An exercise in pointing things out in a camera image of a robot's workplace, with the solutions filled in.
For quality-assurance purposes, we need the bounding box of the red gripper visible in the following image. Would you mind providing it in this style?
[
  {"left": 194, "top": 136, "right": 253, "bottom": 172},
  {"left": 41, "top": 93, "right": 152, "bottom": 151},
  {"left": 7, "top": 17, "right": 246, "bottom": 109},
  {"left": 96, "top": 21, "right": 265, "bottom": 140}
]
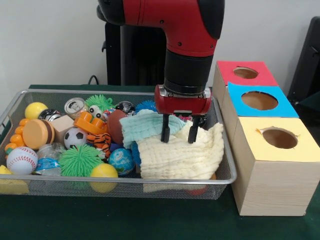
[{"left": 154, "top": 84, "right": 213, "bottom": 145}]

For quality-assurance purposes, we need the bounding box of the cream waffle cloth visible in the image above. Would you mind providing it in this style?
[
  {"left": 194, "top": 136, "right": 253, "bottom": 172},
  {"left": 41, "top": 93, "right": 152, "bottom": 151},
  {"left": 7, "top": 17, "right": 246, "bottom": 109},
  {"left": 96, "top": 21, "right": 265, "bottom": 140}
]
[{"left": 134, "top": 121, "right": 226, "bottom": 181}]

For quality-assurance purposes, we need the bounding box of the wooden box with three holes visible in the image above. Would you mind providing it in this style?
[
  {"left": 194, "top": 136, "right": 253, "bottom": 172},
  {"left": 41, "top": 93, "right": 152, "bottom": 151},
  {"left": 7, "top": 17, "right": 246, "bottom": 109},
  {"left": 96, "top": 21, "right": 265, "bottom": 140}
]
[{"left": 211, "top": 60, "right": 320, "bottom": 217}]

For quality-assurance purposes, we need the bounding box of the silver mesh bin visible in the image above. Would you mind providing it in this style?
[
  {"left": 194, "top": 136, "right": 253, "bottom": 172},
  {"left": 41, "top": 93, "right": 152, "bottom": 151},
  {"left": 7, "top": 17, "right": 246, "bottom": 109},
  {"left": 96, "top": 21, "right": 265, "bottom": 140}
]
[{"left": 0, "top": 88, "right": 238, "bottom": 201}]

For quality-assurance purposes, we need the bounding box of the light blue waffle cloth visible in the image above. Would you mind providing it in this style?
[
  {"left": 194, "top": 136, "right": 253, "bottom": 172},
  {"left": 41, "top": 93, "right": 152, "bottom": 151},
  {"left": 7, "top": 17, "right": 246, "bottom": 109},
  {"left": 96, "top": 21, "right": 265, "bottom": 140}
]
[{"left": 118, "top": 109, "right": 187, "bottom": 150}]

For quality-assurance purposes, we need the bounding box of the brown toy football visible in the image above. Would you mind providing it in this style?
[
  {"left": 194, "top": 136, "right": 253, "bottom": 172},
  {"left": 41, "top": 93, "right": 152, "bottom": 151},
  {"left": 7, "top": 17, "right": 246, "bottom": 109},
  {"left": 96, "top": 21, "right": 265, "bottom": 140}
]
[{"left": 107, "top": 109, "right": 128, "bottom": 145}]

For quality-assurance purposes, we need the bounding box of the blue globe ball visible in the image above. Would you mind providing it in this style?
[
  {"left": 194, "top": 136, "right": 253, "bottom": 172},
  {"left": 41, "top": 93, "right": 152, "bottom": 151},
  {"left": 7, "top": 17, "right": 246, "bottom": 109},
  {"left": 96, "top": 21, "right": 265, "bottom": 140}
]
[{"left": 108, "top": 148, "right": 136, "bottom": 176}]

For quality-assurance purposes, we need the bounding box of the yellow ball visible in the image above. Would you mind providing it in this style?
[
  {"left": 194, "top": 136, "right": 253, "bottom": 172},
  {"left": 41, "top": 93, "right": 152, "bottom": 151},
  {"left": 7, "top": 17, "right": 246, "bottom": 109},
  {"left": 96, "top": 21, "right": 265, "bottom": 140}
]
[{"left": 89, "top": 163, "right": 120, "bottom": 195}]

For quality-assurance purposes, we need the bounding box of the small soccer ball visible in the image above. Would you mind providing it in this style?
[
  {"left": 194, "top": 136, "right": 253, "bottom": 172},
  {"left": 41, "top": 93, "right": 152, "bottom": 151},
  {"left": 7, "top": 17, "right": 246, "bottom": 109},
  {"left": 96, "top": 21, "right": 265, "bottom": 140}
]
[{"left": 63, "top": 127, "right": 89, "bottom": 150}]

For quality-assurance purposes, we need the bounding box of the green spiky rubber ball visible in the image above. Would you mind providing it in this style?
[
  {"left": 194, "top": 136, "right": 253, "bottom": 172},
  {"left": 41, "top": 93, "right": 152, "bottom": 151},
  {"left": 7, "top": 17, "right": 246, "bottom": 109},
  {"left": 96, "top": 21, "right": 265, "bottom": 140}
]
[{"left": 58, "top": 143, "right": 105, "bottom": 178}]

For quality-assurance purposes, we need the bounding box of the dark green table cloth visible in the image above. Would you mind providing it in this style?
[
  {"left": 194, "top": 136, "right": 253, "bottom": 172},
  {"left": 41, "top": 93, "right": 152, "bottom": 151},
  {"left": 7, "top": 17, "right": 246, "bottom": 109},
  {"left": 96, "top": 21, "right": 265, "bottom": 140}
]
[{"left": 0, "top": 84, "right": 320, "bottom": 240}]

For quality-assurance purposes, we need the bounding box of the plain wooden cube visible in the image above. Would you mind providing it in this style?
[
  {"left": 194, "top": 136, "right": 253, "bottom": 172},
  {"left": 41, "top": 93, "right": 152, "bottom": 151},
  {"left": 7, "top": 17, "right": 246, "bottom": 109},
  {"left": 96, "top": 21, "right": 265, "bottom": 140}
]
[{"left": 51, "top": 114, "right": 76, "bottom": 146}]

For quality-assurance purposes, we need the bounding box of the green cloth side table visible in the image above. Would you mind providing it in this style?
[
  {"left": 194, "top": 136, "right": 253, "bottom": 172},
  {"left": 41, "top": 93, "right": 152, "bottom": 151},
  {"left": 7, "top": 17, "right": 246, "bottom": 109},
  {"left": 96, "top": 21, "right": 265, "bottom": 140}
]
[{"left": 297, "top": 90, "right": 320, "bottom": 121}]

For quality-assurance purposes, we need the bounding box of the round wooden burger toy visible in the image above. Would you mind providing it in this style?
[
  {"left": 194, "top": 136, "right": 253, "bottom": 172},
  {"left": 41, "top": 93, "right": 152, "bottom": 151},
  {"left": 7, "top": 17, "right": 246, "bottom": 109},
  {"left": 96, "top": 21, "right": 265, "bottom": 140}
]
[{"left": 22, "top": 119, "right": 56, "bottom": 150}]

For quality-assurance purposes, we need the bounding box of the black chair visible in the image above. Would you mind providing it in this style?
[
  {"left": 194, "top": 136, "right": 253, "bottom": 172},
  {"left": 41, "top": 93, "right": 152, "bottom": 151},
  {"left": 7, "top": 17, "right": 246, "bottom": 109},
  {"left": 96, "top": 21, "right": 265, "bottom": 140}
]
[{"left": 287, "top": 16, "right": 320, "bottom": 101}]

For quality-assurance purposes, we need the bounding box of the white baseball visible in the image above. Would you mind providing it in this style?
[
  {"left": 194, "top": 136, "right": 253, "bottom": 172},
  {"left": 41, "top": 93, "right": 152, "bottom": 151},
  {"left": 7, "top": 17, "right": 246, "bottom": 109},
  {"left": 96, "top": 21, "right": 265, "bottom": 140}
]
[{"left": 6, "top": 146, "right": 39, "bottom": 175}]

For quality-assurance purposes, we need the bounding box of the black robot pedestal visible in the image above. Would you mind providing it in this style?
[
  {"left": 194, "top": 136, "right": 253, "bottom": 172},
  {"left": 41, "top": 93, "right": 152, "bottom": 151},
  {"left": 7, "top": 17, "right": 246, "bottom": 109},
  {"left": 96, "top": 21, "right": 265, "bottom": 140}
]
[{"left": 96, "top": 6, "right": 168, "bottom": 87}]

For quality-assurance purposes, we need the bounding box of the black cable behind table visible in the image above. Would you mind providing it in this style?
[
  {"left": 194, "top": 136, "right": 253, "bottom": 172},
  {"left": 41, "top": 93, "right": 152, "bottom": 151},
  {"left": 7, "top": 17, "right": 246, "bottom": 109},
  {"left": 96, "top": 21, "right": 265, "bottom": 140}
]
[{"left": 87, "top": 74, "right": 100, "bottom": 86}]

